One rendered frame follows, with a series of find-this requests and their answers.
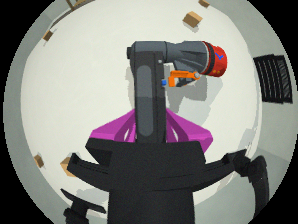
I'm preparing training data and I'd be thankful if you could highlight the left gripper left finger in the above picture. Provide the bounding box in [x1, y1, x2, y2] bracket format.
[89, 109, 136, 142]

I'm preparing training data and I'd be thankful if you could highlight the brown cube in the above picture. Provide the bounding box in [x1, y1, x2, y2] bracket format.
[43, 30, 53, 41]
[183, 11, 202, 27]
[60, 157, 76, 177]
[34, 154, 44, 168]
[199, 0, 210, 8]

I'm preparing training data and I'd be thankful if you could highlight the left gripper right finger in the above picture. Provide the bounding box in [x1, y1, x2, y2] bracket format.
[166, 108, 213, 153]

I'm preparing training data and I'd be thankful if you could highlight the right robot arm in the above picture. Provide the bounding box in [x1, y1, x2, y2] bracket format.
[229, 149, 270, 221]

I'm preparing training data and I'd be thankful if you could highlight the dark grey l-shaped nozzle body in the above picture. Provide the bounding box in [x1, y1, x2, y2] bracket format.
[126, 41, 227, 143]

